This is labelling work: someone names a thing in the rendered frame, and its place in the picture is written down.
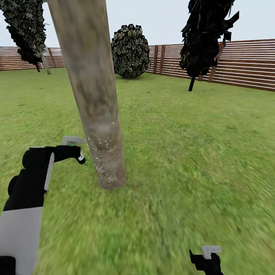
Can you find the pesticide atomizer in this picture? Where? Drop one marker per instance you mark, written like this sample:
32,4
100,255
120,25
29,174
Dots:
81,159

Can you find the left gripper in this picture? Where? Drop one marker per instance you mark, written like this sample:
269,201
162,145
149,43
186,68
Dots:
70,151

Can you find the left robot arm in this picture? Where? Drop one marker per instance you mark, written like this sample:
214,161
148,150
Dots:
20,220

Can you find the bush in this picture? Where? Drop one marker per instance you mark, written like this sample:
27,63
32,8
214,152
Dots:
130,52

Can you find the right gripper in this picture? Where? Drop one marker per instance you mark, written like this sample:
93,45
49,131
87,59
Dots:
203,264

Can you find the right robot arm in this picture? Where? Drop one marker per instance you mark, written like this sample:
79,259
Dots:
209,261

